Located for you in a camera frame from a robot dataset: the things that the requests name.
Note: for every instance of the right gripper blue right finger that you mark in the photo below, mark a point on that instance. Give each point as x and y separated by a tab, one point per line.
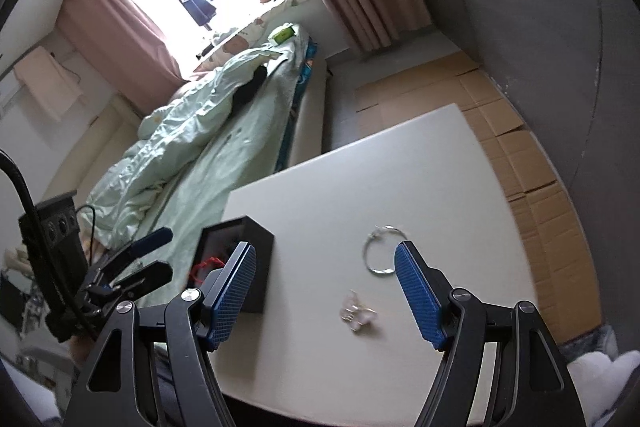
431	298

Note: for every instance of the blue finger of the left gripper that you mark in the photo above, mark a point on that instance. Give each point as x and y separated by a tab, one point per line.
142	244
145	276

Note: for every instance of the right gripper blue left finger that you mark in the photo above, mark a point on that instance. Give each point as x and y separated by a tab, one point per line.
224	292

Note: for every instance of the black jewelry box white lining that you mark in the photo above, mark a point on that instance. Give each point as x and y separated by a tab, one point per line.
215	247

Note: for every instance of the thin silver hoop bangle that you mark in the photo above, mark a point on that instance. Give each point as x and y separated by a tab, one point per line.
378	249

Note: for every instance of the green bed sheet mattress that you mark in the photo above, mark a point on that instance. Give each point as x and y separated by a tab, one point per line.
250	145

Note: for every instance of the light green crumpled duvet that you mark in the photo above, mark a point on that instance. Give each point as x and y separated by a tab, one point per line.
168	139

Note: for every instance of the flattened cardboard sheet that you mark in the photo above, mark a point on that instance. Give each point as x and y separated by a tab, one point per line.
556	248

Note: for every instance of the black item on bed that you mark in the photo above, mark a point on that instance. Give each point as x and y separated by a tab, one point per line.
245	93

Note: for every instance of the pink hanging towel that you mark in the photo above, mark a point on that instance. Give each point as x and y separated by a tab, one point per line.
53	88

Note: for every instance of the floral pillow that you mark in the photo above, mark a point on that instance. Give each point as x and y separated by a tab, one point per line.
253	33

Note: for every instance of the green box on bed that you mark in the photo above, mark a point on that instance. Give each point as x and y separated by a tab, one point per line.
283	34

